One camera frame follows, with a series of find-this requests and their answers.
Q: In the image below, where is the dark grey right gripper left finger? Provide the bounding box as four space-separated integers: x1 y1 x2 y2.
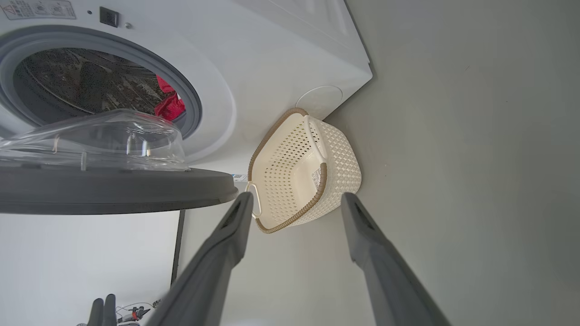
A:
146 192 254 326

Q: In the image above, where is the red and white garment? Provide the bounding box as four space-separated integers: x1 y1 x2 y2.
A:
154 76 186 122

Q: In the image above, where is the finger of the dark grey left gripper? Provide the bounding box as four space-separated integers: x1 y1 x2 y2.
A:
87 298 104 326
104 294 117 326

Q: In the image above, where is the dark grey glass washer door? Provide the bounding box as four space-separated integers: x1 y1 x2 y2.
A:
0 109 239 216

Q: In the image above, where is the white front-load washing machine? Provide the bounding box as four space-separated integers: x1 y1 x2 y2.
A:
0 0 373 182

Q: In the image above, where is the grey warning label sticker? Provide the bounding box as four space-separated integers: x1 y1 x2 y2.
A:
0 0 77 20

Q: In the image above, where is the round white filter cover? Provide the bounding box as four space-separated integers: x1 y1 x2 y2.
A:
295 85 343 120

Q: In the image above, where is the black door latch socket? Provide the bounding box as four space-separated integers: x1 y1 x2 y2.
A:
100 7 119 28

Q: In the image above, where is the cream perforated laundry basket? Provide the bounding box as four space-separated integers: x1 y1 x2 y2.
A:
246 108 362 234

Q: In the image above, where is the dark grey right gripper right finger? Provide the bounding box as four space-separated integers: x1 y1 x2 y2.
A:
341 192 451 326

